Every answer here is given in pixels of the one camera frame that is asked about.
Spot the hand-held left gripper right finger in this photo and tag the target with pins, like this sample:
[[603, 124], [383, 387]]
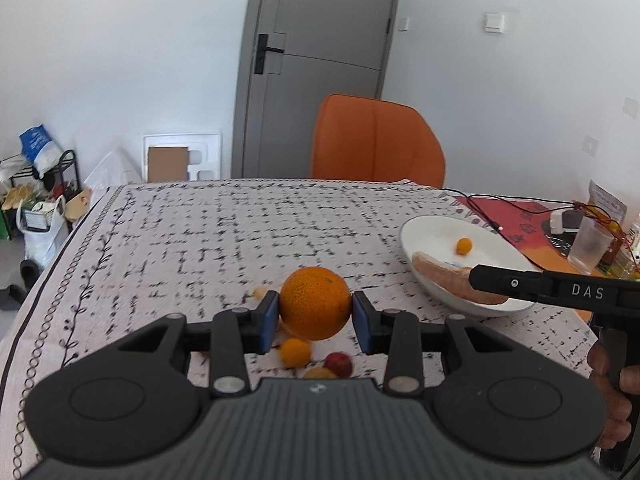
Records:
[[362, 325]]

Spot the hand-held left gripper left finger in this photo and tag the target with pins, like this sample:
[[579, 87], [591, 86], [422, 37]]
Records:
[[270, 321]]

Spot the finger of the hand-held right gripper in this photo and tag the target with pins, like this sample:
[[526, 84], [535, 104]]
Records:
[[505, 282]]

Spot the small kumquat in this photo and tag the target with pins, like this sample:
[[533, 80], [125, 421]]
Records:
[[295, 351], [464, 245]]

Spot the small red fruit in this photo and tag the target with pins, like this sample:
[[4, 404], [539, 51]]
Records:
[[340, 364]]

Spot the large orange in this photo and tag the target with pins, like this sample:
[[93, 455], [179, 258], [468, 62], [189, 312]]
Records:
[[315, 302]]

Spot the white plate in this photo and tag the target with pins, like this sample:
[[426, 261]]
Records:
[[440, 235]]

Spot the person's right hand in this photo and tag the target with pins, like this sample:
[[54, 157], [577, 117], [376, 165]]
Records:
[[615, 410]]

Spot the clear plastic cup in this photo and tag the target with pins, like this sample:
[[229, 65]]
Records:
[[590, 247]]

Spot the orange and red mat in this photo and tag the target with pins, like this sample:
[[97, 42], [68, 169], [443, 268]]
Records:
[[525, 225]]

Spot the white charger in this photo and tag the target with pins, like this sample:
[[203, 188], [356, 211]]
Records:
[[565, 221]]

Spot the white patterned tablecloth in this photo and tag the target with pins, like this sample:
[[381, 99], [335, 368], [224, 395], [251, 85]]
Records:
[[200, 240]]

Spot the white foam packing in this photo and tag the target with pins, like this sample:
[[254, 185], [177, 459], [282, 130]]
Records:
[[205, 147]]

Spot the orange chair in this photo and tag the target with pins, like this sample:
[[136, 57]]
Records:
[[375, 140]]

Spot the brown cardboard piece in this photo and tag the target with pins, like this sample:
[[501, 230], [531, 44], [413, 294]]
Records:
[[167, 162]]

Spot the translucent plastic bag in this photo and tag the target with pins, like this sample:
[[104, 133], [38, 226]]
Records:
[[112, 172]]

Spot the grey door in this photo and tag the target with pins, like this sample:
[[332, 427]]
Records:
[[325, 90]]

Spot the white shopping bag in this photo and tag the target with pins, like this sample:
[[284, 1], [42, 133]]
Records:
[[42, 240]]

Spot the black metal rack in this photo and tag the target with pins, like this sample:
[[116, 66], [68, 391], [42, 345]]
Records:
[[70, 170]]

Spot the black shoe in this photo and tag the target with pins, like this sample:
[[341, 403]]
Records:
[[15, 290]]

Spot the blue and white bag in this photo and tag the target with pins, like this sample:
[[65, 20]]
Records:
[[37, 147]]

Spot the white wall socket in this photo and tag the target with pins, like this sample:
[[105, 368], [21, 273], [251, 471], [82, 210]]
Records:
[[591, 145], [632, 108]]

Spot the white light switch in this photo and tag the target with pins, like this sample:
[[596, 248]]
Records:
[[494, 22]]

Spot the small white wall switch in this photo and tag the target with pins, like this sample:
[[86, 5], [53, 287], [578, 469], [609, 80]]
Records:
[[405, 24]]

